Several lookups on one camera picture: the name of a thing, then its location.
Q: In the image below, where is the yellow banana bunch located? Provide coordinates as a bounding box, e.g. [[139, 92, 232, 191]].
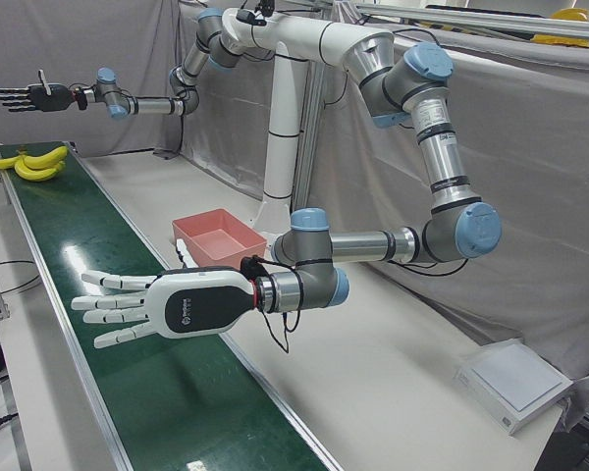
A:
[[0, 145, 70, 183]]

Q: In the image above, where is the yellow hard hat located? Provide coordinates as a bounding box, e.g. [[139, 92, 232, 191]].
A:
[[528, 32, 589, 50], [549, 7, 589, 22]]

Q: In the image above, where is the white flat box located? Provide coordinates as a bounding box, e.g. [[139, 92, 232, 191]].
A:
[[454, 340, 573, 436]]

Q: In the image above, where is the black camera on mount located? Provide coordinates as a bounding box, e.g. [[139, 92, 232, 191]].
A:
[[235, 0, 276, 26]]

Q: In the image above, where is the pink plastic basket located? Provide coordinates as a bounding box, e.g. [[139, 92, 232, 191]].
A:
[[171, 208, 268, 270]]

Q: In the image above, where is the aluminium profile post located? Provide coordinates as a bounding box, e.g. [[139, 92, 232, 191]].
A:
[[294, 61, 328, 210]]

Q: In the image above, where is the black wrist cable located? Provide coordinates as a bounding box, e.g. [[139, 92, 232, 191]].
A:
[[254, 257, 335, 354]]

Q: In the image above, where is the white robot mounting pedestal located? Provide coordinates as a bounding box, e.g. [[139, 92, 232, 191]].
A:
[[220, 7, 397, 232]]

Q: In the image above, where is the aluminium overhead frame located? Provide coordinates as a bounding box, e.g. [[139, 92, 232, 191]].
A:
[[313, 0, 589, 45]]

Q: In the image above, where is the green conveyor belt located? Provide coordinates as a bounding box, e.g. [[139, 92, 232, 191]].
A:
[[0, 141, 345, 471]]

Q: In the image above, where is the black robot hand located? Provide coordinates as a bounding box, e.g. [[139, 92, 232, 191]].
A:
[[0, 70, 76, 114]]

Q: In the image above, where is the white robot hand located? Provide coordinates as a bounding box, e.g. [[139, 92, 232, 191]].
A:
[[71, 237, 256, 350]]

